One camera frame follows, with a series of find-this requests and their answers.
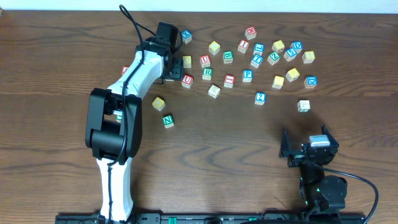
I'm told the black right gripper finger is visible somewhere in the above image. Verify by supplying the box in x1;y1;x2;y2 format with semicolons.
321;124;339;148
279;129;290;158

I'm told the red u block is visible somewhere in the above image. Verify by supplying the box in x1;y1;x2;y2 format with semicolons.
182;75;193;88
200;55;211;68

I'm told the green N wooden block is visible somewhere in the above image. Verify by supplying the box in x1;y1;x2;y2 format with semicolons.
162;114;174;128

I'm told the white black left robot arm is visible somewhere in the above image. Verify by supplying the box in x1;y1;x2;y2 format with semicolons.
85;37;183;223

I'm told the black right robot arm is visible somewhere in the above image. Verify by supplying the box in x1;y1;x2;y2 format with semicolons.
279;126;348;213

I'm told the yellow O top block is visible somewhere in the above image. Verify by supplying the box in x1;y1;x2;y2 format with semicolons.
182;55;192;68

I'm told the blue X wooden block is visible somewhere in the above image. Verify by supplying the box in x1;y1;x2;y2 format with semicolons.
182;30;192;44

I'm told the green R wooden block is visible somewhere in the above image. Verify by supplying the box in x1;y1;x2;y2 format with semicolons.
202;67;213;80

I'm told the yellow block lower left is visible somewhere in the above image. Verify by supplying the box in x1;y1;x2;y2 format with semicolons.
152;97;165;111

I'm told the yellow block centre top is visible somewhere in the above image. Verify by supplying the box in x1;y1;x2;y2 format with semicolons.
208;41;221;55

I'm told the green 7 wooden block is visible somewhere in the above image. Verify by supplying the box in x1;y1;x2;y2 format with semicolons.
297;100;310;113

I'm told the yellow O side block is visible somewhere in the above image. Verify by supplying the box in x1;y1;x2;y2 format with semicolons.
208;85;221;99

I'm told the red A wooden block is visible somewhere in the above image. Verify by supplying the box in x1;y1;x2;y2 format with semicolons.
121;66;129;75

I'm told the green B wooden block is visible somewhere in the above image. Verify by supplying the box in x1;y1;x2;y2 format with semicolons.
223;50;234;63

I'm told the red I block lower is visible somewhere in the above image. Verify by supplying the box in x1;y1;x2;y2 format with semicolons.
224;74;235;88

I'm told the red i block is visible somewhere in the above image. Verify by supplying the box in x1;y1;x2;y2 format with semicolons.
238;40;249;54
224;74;235;88

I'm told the blue 2 wooden block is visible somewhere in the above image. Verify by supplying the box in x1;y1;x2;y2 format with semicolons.
254;92;266;105

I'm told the blue D block near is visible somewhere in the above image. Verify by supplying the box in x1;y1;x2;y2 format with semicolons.
304;76;318;89

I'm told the blue d block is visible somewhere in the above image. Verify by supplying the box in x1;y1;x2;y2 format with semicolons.
304;76;318;89
290;41;303;54

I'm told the yellow S wooden block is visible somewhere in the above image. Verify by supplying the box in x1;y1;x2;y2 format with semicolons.
272;76;284;89

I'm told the green J wooden block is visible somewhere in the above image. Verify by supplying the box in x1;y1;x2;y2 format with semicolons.
116;114;123;123

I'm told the red I block upper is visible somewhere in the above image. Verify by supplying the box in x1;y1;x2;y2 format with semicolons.
238;40;249;54

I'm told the blue P wooden block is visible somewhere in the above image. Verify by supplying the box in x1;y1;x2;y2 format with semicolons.
243;70;253;83

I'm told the yellow picture wooden block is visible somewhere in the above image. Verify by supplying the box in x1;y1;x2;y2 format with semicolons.
285;68;300;82

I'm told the blue T wooden block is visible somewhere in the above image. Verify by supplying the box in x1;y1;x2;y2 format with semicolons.
251;54;264;68

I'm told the red block far top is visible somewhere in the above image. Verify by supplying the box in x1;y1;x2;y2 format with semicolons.
244;26;257;40

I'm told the blue L wooden block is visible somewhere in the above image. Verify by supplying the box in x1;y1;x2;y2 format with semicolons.
253;43;265;56

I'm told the yellow 8 wooden block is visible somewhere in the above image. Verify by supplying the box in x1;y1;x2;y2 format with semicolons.
302;51;315;64

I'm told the green Z wooden block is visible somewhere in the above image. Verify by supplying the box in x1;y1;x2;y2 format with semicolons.
267;52;280;65

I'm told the blue 5 wooden block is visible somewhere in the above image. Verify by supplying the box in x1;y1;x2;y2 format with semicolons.
284;48;297;62

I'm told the blue D block far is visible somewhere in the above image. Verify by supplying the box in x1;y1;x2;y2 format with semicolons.
290;41;303;54

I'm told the yellow monkey picture block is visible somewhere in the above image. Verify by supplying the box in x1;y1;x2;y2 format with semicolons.
272;40;285;54

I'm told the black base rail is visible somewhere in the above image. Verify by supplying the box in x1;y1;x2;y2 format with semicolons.
55;212;367;224

